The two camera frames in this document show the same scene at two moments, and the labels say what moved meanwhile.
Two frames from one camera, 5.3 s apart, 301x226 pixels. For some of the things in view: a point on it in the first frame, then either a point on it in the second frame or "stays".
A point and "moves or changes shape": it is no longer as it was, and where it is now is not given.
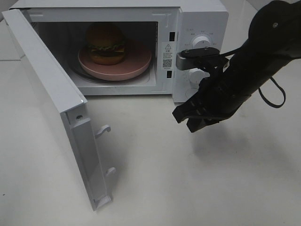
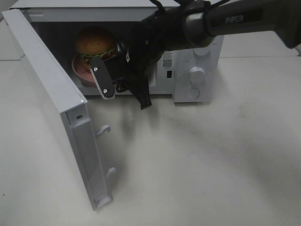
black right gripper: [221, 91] to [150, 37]
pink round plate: [137, 60] moves or changes shape
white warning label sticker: [167, 52] stays
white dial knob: [195, 76] stays
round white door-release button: [190, 92] stays
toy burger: [106, 43] moves or changes shape
